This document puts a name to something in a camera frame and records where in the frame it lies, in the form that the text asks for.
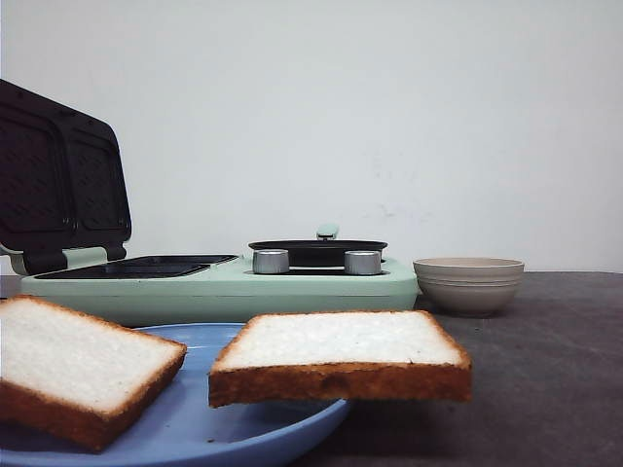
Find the breakfast maker hinged lid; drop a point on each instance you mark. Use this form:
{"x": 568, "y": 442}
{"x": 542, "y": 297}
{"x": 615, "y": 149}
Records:
{"x": 62, "y": 184}

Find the mint green breakfast maker base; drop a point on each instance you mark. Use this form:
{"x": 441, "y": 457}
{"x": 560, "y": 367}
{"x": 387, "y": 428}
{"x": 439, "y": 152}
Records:
{"x": 225, "y": 292}

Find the right silver control knob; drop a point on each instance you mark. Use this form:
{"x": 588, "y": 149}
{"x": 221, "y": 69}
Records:
{"x": 363, "y": 262}

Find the blue plate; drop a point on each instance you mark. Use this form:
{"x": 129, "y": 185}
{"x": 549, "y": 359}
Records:
{"x": 181, "y": 429}

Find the left silver control knob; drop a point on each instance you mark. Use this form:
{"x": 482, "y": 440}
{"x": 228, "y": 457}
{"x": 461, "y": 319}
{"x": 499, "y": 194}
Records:
{"x": 270, "y": 261}

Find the white bread slice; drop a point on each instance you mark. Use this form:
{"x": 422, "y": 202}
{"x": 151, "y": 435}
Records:
{"x": 77, "y": 376}
{"x": 354, "y": 354}

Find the black frying pan green handle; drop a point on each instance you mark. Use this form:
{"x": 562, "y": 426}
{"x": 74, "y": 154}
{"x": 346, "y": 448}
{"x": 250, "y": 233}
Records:
{"x": 322, "y": 252}

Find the silver control knob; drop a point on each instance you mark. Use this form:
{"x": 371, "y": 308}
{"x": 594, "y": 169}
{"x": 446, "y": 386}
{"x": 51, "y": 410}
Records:
{"x": 363, "y": 262}
{"x": 270, "y": 261}

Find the beige ceramic bowl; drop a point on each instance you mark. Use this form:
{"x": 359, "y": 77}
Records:
{"x": 469, "y": 286}

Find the grey table mat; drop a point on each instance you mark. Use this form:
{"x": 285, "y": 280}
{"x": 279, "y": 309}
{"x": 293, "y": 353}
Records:
{"x": 546, "y": 389}

